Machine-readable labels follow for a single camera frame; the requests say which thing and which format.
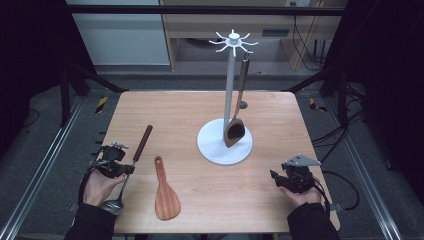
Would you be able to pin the black curtain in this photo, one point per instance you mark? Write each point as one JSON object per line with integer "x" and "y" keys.
{"x": 393, "y": 66}
{"x": 30, "y": 50}

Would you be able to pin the wooden rice paddle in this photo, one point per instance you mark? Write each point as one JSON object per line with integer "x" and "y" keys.
{"x": 166, "y": 200}

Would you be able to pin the person's left hand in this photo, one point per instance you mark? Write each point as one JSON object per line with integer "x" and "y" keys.
{"x": 100, "y": 190}

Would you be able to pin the grey tape piece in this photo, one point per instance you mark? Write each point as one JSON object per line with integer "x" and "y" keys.
{"x": 72, "y": 207}
{"x": 337, "y": 207}

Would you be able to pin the dark round table grommet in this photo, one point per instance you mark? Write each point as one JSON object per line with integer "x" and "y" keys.
{"x": 244, "y": 104}

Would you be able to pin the black metal stand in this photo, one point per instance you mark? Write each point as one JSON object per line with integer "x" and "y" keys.
{"x": 65, "y": 100}
{"x": 341, "y": 100}

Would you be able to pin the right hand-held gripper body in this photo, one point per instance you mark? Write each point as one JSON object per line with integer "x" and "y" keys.
{"x": 300, "y": 178}

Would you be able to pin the light wooden desk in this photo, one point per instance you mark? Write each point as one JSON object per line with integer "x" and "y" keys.
{"x": 200, "y": 25}

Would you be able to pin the black horizontal bar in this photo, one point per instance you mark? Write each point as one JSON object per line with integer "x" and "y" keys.
{"x": 200, "y": 10}

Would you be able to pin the person's right hand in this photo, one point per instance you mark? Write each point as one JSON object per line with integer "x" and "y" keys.
{"x": 305, "y": 198}

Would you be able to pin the aluminium floor rail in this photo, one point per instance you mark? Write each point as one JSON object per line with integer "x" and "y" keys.
{"x": 40, "y": 170}
{"x": 366, "y": 173}

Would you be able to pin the yellow black striped tape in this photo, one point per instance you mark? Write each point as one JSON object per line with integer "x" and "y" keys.
{"x": 101, "y": 104}

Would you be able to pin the white utensil rack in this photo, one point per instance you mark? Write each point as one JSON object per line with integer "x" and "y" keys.
{"x": 213, "y": 146}

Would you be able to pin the white cabinet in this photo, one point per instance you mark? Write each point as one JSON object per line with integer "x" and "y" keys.
{"x": 123, "y": 36}

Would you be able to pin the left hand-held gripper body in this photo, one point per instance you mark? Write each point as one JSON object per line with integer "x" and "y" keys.
{"x": 111, "y": 160}

